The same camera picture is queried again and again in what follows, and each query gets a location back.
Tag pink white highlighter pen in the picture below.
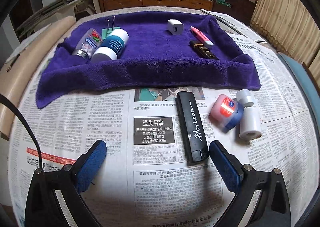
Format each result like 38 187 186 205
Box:
190 26 214 49

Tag black Horizon case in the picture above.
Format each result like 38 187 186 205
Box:
176 92 209 164

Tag newspaper on table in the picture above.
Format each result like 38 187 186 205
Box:
9 10 319 226

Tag clear hand sanitizer tube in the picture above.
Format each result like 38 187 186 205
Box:
72 28 103 61

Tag purple towel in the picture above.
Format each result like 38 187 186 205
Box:
36 11 261 109

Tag pink vaseline jar blue lid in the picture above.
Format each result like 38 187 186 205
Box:
209 94 244 133

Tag white usb charger cube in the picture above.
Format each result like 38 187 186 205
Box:
167 19 184 35

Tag green binder clip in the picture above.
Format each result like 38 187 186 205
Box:
101 16 119 40

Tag beige curtain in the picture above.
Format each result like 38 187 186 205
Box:
250 0 319 83

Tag blue white cream bottle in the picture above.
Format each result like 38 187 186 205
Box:
91 28 129 63

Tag stacked folded boards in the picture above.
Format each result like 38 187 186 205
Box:
16 0 82 38

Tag folded newspaper far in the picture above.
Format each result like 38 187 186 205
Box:
200 9 267 43

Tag wooden tv cabinet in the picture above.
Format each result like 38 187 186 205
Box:
98 0 214 13

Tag teal chair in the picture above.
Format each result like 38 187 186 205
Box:
277 53 319 139

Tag black cable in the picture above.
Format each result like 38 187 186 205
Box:
0 93 43 170

